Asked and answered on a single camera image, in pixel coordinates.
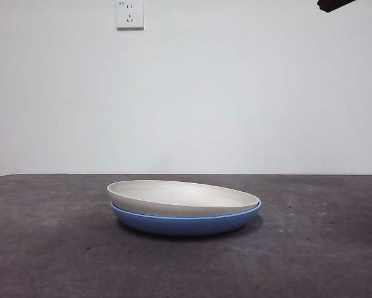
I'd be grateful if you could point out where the white wall socket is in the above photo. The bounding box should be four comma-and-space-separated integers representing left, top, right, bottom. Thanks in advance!
116, 0, 145, 31

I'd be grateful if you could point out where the white plate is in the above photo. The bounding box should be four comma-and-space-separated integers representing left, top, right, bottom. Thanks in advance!
106, 179, 261, 217

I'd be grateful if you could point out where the blue plate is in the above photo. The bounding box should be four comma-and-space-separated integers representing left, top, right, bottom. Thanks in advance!
110, 200, 263, 237

